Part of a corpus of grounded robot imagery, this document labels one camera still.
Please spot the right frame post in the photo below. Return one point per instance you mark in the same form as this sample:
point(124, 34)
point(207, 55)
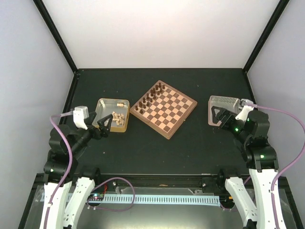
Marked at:
point(277, 13)

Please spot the frame post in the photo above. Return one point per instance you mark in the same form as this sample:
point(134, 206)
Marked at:
point(277, 13)
point(55, 33)

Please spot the black aluminium rail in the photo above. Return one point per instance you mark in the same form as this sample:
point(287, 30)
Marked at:
point(207, 183)

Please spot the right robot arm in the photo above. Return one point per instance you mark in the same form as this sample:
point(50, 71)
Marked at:
point(250, 129)

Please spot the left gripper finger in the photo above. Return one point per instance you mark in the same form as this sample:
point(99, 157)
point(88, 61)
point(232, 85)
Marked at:
point(105, 123)
point(91, 118)

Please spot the wooden chess board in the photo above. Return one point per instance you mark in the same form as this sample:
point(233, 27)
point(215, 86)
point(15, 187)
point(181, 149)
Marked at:
point(169, 115)

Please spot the dark chess pieces group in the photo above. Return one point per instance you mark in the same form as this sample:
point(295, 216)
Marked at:
point(154, 96)

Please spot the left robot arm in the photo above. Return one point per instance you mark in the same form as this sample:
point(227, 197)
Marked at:
point(59, 212)

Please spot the small circuit board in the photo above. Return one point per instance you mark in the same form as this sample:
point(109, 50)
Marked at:
point(96, 197)

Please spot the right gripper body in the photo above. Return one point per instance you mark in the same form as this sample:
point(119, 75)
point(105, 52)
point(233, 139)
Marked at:
point(226, 124)

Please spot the left frame post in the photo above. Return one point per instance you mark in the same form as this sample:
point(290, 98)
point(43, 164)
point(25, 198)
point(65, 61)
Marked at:
point(55, 33)

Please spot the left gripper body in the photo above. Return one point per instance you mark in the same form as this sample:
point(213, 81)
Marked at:
point(96, 133)

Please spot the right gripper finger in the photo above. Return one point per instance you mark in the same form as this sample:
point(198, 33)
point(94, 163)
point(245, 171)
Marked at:
point(214, 111)
point(222, 114)

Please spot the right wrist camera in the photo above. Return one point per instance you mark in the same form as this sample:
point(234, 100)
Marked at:
point(245, 106)

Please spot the light blue cable duct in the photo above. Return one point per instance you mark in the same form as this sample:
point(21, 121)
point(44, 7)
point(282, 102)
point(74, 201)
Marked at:
point(158, 200)

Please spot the pile of white pieces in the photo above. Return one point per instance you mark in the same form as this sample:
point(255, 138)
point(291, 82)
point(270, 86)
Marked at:
point(118, 118)

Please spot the gold metal tin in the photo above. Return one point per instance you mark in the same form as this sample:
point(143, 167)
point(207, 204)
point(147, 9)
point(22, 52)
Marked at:
point(118, 108)

